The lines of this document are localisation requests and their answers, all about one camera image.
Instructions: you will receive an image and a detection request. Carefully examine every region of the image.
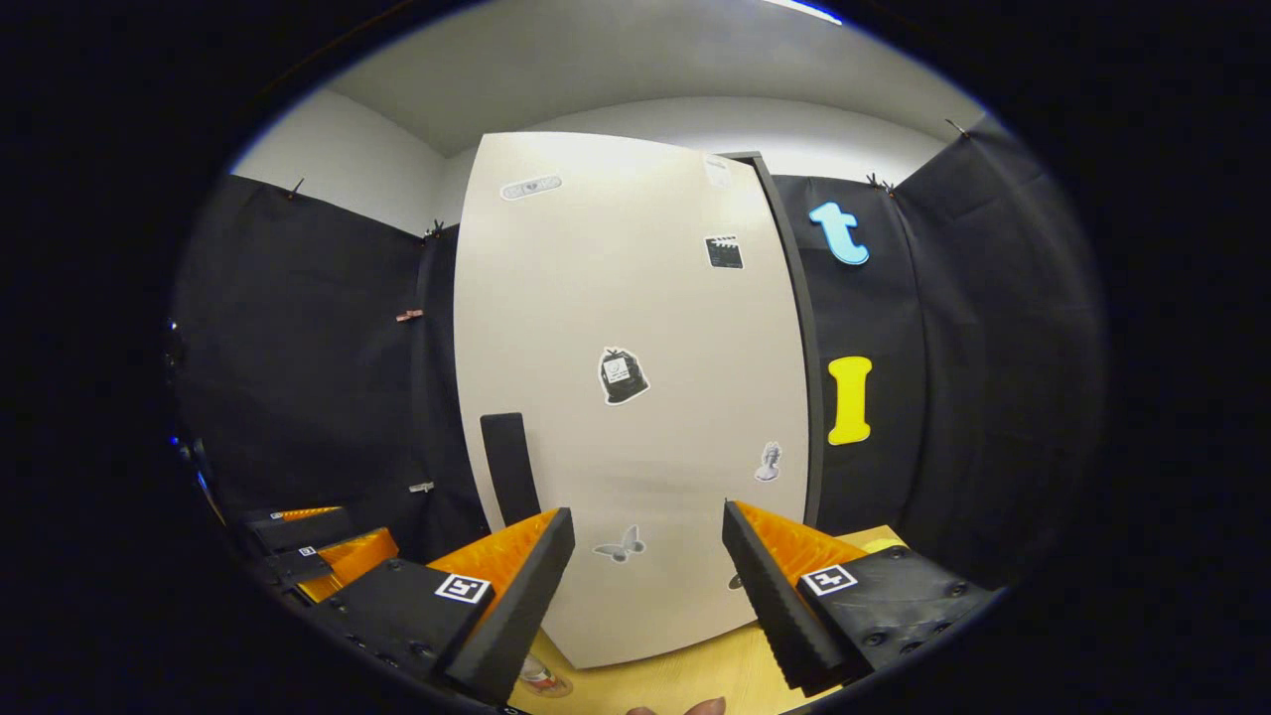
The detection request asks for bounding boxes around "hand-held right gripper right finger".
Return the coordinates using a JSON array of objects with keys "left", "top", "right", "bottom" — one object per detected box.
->
[{"left": 722, "top": 500, "right": 997, "bottom": 696}]

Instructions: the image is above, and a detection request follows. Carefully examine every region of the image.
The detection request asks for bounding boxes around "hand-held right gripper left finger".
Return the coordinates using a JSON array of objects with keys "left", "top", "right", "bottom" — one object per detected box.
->
[{"left": 308, "top": 506, "right": 577, "bottom": 708}]

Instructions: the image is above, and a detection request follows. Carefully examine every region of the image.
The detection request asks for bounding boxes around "clear plastic water bottle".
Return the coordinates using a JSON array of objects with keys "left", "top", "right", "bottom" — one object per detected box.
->
[{"left": 516, "top": 652, "right": 575, "bottom": 698}]

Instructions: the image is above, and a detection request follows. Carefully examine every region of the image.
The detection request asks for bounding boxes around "dark grey cabinet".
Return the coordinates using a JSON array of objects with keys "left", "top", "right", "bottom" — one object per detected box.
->
[{"left": 725, "top": 151, "right": 827, "bottom": 527}]

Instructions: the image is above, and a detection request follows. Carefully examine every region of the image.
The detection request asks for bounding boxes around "light cabinet door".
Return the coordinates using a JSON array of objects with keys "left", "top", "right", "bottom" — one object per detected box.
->
[{"left": 454, "top": 131, "right": 810, "bottom": 669}]

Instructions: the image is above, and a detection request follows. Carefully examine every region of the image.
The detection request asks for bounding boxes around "black backdrop cloth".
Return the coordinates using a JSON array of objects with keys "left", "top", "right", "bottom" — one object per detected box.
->
[{"left": 171, "top": 117, "right": 1108, "bottom": 597}]

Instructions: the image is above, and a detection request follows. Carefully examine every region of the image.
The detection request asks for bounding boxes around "black door handle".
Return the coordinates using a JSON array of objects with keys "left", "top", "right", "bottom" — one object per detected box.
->
[{"left": 480, "top": 412, "right": 542, "bottom": 527}]

